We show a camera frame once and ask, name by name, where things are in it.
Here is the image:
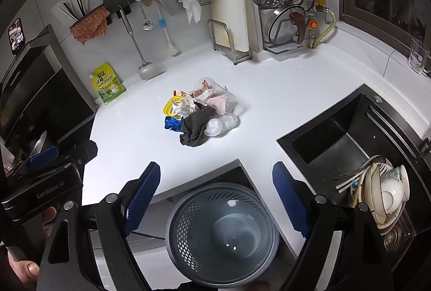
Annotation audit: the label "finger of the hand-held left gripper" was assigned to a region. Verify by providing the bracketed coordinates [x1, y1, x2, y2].
[7, 145, 60, 177]
[55, 140, 99, 177]

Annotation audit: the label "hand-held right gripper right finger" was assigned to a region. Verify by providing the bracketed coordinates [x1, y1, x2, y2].
[272, 161, 394, 291]

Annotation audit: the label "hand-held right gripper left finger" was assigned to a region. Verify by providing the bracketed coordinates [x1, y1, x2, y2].
[40, 161, 161, 291]

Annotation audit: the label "grey perforated waste basket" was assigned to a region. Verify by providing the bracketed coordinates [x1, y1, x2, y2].
[165, 182, 280, 286]

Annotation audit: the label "blue plastic scrap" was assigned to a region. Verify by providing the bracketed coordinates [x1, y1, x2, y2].
[164, 116, 186, 131]

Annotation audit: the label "dark cloth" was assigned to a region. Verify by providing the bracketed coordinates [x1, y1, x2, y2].
[179, 108, 218, 147]

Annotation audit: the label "yellow plastic lid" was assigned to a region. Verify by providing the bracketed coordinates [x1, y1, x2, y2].
[164, 96, 184, 118]

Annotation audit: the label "paper ball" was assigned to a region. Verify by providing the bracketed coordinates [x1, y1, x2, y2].
[172, 99, 199, 118]

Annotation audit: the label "clear plastic packaging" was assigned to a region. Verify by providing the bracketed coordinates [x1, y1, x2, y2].
[205, 113, 241, 137]

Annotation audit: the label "red and white snack wrapper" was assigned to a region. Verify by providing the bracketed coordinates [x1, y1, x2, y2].
[173, 89, 200, 102]

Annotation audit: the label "pink paper sheet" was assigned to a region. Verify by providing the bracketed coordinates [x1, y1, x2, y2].
[205, 92, 231, 113]

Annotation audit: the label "clear plastic cup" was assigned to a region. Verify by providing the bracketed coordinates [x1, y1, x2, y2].
[193, 77, 238, 115]

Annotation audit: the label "person's left hand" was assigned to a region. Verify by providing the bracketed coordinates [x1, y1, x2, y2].
[7, 206, 58, 285]

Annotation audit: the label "metal pan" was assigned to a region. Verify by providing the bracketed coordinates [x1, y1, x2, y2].
[29, 131, 48, 157]

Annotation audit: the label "chopsticks in sink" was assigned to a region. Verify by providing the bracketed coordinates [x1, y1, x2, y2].
[333, 166, 371, 194]

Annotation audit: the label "black range hood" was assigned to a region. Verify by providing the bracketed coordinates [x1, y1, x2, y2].
[0, 25, 96, 157]

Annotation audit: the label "yellow seasoning pouch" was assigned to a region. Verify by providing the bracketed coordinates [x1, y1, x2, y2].
[89, 62, 127, 105]

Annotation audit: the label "black kitchen sink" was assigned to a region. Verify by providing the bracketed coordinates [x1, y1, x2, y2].
[276, 83, 431, 273]

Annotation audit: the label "cream plate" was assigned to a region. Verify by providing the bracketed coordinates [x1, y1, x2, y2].
[357, 156, 405, 234]

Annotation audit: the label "plain white bowl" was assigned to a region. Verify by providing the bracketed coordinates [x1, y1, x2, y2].
[380, 181, 409, 215]

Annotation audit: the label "grey ladle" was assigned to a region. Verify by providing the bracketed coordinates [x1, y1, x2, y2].
[117, 6, 161, 81]

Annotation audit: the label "patterned white bowl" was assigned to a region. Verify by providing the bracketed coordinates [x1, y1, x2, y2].
[384, 165, 409, 190]

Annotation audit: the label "sink drain strainer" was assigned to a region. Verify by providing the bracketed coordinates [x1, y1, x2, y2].
[384, 227, 406, 251]

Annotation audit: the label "smartphone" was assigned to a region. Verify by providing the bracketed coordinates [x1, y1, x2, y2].
[7, 18, 24, 54]

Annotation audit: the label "orange dish cloth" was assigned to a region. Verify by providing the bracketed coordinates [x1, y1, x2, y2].
[69, 7, 110, 45]

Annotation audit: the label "small metal spoon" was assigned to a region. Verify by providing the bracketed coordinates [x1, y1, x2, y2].
[140, 0, 151, 32]

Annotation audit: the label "bundle of chopsticks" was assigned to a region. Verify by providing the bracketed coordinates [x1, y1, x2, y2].
[55, 0, 91, 25]

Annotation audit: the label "bottle brush with blue grip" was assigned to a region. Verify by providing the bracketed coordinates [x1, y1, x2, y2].
[153, 0, 180, 57]

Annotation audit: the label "metal lid rack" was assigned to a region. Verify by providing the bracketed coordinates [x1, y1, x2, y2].
[258, 0, 317, 56]

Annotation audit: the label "metal cutting board rack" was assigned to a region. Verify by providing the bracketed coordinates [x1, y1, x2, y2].
[207, 19, 253, 66]

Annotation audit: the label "glass pot lid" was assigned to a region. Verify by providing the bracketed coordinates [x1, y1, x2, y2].
[264, 5, 308, 47]

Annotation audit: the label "white hanging cloth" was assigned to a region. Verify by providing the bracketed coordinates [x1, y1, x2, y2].
[178, 0, 203, 25]

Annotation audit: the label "clear drinking glass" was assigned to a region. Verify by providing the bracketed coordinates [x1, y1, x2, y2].
[407, 37, 431, 76]

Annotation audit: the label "gas valve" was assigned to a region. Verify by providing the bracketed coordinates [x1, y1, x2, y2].
[308, 0, 329, 30]

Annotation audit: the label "yellow gas hose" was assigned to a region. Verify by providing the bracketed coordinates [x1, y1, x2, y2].
[308, 8, 337, 49]

